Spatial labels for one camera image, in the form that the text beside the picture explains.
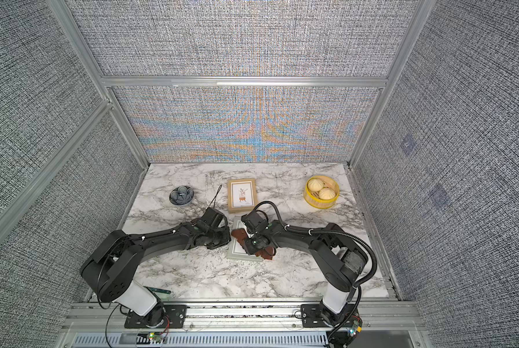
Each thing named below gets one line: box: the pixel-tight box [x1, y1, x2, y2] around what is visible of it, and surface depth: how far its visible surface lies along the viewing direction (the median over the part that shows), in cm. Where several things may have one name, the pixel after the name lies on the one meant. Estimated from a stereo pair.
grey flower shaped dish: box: [168, 185, 195, 206], surface depth 105 cm
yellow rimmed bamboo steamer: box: [303, 175, 340, 210], surface depth 104 cm
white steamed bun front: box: [318, 187, 336, 201], surface depth 102 cm
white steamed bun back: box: [307, 178, 325, 193], surface depth 105 cm
